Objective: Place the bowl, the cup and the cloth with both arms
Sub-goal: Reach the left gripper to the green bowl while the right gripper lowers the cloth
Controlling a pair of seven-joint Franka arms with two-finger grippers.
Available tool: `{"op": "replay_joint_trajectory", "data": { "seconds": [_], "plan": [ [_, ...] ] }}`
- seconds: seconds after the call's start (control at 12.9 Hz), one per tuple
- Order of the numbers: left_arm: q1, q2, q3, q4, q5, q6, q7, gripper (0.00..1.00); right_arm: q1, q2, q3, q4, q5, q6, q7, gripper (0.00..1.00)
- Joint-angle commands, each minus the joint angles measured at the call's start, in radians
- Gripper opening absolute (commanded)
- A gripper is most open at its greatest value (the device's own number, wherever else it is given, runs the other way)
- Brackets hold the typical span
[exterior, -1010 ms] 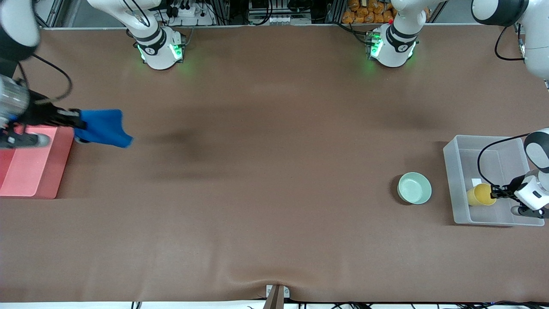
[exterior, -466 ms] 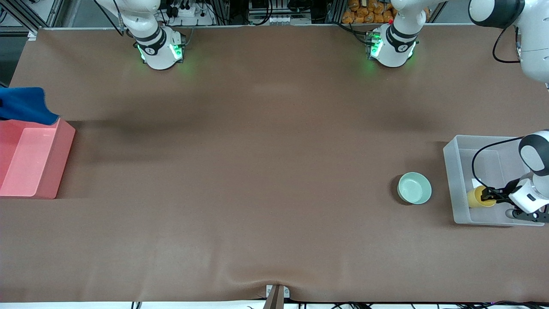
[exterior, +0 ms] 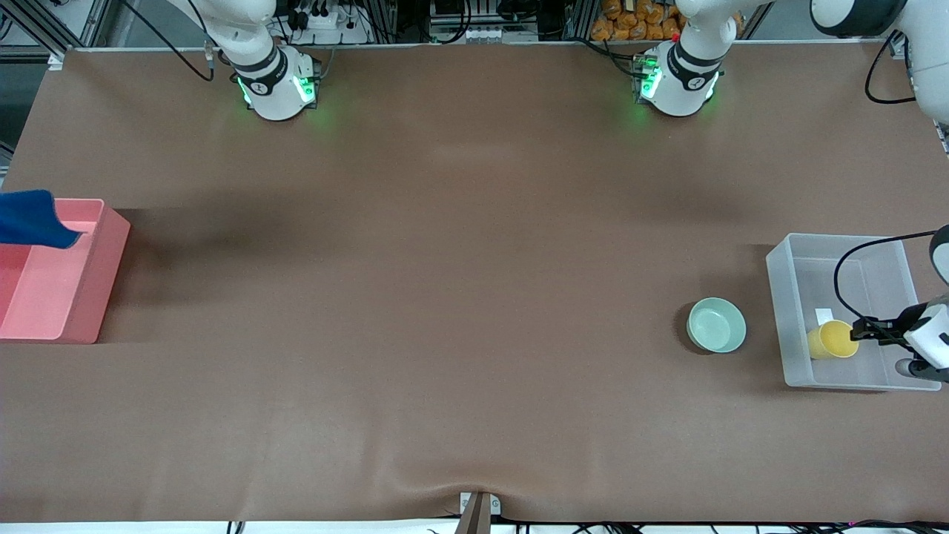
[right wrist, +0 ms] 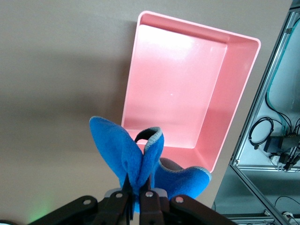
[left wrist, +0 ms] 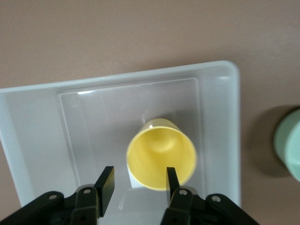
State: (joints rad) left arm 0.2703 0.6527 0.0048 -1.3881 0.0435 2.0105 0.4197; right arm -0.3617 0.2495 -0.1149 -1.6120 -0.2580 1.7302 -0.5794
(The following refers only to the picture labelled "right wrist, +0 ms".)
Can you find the pink plastic bin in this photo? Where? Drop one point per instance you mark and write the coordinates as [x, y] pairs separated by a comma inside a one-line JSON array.
[[173, 93]]

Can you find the black power adapter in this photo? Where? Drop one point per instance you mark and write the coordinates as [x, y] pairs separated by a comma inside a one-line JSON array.
[[274, 144]]

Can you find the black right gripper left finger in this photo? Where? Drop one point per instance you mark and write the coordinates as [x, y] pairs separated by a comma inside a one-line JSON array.
[[112, 208]]

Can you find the blue microfibre cloth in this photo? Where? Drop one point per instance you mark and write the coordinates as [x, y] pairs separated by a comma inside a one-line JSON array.
[[117, 145]]

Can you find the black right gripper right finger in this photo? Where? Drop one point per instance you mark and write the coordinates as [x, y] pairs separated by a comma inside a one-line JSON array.
[[150, 208]]

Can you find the aluminium extrusion frame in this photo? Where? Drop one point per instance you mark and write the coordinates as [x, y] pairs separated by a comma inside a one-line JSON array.
[[257, 98]]

